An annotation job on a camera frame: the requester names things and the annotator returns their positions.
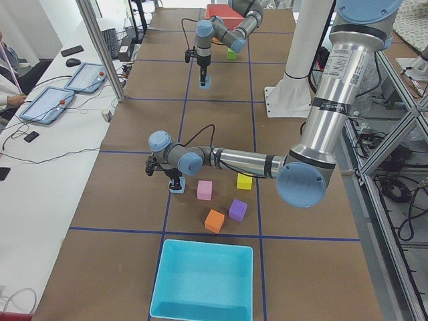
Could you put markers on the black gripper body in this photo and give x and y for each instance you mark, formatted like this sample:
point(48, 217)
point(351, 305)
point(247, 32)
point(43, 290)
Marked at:
point(202, 62)
point(172, 174)

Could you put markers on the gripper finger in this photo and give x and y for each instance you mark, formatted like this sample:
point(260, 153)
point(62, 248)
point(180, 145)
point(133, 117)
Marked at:
point(174, 183)
point(203, 74)

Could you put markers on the light blue block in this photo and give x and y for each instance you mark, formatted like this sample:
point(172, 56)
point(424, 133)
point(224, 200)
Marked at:
point(182, 187)
point(206, 85)

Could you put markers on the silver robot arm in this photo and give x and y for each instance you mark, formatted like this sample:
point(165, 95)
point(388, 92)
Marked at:
point(332, 43)
point(234, 39)

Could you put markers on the green block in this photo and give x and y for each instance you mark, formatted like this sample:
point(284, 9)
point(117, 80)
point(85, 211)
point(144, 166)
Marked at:
point(231, 55)

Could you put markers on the pink block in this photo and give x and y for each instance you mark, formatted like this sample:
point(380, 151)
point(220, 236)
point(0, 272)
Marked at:
point(204, 190)

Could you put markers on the pink plastic tray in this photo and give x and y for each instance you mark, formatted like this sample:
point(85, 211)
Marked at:
point(230, 18)

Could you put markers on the orange block left side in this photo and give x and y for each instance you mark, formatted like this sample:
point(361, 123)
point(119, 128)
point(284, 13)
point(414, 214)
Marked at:
point(214, 221)

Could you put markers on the purple block left side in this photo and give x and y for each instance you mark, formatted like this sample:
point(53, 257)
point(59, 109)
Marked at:
point(237, 210)

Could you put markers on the yellow block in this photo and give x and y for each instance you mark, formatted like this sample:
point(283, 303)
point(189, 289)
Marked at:
point(244, 182)

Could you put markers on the black keyboard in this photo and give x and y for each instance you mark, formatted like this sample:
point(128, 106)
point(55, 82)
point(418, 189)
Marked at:
point(111, 40)

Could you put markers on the blue plastic tray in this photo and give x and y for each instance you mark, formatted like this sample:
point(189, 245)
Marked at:
point(203, 281)

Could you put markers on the upper teach pendant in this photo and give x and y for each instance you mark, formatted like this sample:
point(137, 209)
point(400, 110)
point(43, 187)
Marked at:
point(87, 78)

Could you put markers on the teach pendant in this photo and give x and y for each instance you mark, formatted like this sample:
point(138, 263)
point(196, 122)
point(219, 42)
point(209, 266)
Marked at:
point(48, 105)
point(87, 78)

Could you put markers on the black smartphone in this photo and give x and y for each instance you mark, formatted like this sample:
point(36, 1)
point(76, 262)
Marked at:
point(71, 51)

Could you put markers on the black computer mouse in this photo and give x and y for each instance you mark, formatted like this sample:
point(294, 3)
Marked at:
point(71, 62)

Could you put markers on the lower teach pendant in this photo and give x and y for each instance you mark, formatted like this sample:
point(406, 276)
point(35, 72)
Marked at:
point(48, 105)

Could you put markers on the person at desk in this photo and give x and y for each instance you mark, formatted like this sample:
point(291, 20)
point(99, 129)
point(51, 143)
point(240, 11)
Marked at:
point(14, 88)

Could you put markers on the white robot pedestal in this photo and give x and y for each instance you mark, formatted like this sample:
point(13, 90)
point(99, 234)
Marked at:
point(291, 95)

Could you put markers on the aluminium frame post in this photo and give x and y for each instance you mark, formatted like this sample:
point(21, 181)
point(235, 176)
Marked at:
point(90, 21)

